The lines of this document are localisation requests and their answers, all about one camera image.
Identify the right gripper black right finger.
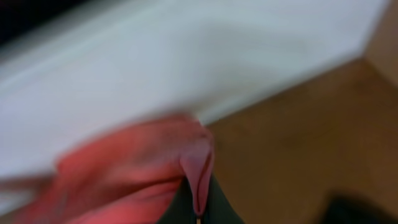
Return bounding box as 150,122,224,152
200,175,244,224

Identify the red printed t-shirt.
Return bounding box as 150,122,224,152
1,115,214,223

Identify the black garment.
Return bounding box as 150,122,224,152
318,195,397,224

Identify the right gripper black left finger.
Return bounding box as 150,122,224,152
156,178,197,224

